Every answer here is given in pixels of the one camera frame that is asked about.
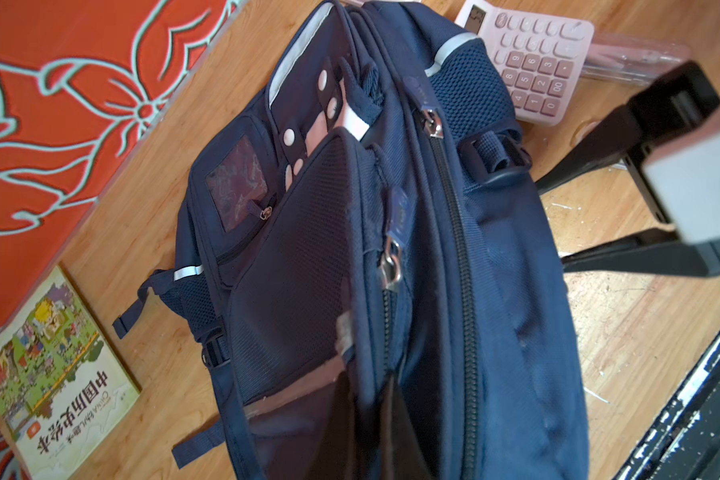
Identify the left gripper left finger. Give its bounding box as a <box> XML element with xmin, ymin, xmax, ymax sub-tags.
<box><xmin>561</xmin><ymin>228</ymin><xmax>720</xmax><ymax>278</ymax></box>

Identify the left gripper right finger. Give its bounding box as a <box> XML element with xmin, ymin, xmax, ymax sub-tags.
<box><xmin>536</xmin><ymin>61</ymin><xmax>720</xmax><ymax>194</ymax></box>

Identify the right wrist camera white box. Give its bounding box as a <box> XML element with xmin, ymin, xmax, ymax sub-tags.
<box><xmin>640</xmin><ymin>106</ymin><xmax>720</xmax><ymax>244</ymax></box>

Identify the navy blue student backpack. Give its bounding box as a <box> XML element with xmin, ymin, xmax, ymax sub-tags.
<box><xmin>114</xmin><ymin>1</ymin><xmax>589</xmax><ymax>479</ymax></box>

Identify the clear plastic pen box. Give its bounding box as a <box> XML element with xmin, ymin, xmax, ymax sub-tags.
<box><xmin>581</xmin><ymin>33</ymin><xmax>692</xmax><ymax>86</ymax></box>

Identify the pink calculator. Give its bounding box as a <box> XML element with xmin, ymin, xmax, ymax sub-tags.
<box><xmin>455</xmin><ymin>0</ymin><xmax>595</xmax><ymax>126</ymax></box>

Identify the colourful illustrated history book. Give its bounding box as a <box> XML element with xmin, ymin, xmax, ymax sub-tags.
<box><xmin>0</xmin><ymin>267</ymin><xmax>140</xmax><ymax>479</ymax></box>

